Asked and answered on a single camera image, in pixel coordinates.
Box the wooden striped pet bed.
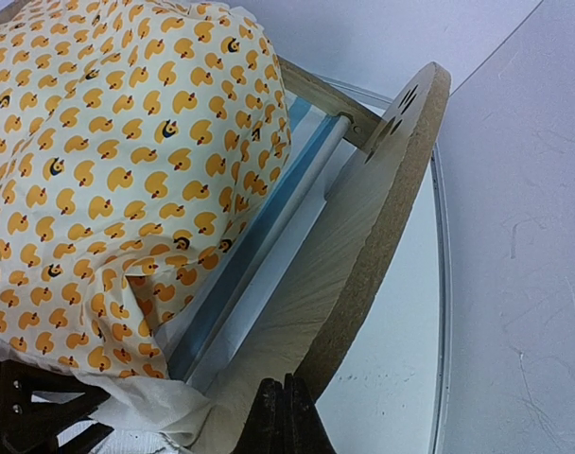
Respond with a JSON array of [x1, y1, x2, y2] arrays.
[[0, 0, 452, 454]]

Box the duck print mattress cushion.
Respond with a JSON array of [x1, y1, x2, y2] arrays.
[[0, 1, 291, 446]]

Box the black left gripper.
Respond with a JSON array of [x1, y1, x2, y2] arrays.
[[0, 359, 113, 453]]

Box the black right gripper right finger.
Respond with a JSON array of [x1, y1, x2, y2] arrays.
[[283, 374, 336, 454]]

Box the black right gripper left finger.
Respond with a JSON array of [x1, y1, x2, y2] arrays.
[[233, 378, 286, 454]]

